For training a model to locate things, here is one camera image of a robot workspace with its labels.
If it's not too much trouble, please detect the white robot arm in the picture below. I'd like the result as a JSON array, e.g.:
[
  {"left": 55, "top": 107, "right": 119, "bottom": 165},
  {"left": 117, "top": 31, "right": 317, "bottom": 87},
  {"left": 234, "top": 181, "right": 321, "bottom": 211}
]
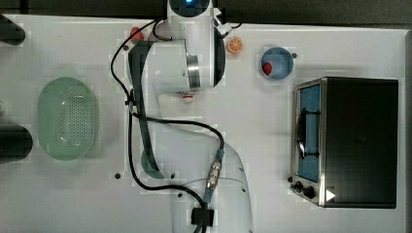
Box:
[{"left": 128, "top": 0, "right": 254, "bottom": 233}]

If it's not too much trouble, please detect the orange slice toy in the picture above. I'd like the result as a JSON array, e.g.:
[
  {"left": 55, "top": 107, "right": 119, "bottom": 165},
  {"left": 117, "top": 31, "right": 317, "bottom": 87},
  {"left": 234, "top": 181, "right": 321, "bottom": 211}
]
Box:
[{"left": 226, "top": 37, "right": 243, "bottom": 54}]

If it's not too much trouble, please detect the red fruit in bowl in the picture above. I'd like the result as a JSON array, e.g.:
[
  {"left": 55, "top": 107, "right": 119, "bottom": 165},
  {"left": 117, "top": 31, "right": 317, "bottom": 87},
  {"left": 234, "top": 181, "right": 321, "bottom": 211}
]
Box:
[{"left": 261, "top": 62, "right": 272, "bottom": 76}]

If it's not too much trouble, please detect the blue bowl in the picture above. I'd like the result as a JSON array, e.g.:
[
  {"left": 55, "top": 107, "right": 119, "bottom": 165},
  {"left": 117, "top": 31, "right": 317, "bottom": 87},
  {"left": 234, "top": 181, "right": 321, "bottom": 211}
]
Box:
[{"left": 260, "top": 48, "right": 294, "bottom": 80}]

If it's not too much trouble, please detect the red strawberry toy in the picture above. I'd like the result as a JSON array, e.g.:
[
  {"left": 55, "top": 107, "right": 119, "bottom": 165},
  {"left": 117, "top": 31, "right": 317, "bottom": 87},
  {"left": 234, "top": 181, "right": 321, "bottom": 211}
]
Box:
[{"left": 130, "top": 27, "right": 145, "bottom": 45}]

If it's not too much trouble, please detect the green perforated strainer basket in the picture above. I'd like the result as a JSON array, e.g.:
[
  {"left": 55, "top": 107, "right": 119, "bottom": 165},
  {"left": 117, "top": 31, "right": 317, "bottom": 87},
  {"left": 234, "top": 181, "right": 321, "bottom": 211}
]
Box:
[{"left": 38, "top": 77, "right": 95, "bottom": 161}]

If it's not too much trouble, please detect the black toaster oven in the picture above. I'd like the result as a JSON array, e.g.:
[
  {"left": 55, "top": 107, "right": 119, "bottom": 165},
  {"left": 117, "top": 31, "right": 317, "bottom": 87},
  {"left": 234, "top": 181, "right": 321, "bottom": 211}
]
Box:
[{"left": 288, "top": 77, "right": 398, "bottom": 209}]

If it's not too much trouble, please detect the black cylinder lower left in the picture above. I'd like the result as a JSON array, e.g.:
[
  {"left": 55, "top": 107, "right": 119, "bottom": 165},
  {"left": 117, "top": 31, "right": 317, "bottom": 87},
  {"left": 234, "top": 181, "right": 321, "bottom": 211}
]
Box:
[{"left": 0, "top": 124, "right": 33, "bottom": 163}]

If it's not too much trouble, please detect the black cylinder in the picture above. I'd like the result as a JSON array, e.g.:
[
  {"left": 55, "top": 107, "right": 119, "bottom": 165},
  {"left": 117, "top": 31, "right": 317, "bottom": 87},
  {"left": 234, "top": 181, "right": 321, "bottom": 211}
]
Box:
[
  {"left": 0, "top": 15, "right": 25, "bottom": 46},
  {"left": 0, "top": 124, "right": 33, "bottom": 163}
]

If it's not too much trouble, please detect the black cylinder upper left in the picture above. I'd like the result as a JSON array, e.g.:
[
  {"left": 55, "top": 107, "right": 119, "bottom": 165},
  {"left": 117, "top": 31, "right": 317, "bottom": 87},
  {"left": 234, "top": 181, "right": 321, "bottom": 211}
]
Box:
[{"left": 0, "top": 15, "right": 25, "bottom": 46}]

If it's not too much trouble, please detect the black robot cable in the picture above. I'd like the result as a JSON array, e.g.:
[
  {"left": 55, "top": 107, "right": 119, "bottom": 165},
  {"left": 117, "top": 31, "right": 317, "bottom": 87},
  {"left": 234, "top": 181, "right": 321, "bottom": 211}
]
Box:
[{"left": 110, "top": 18, "right": 225, "bottom": 233}]

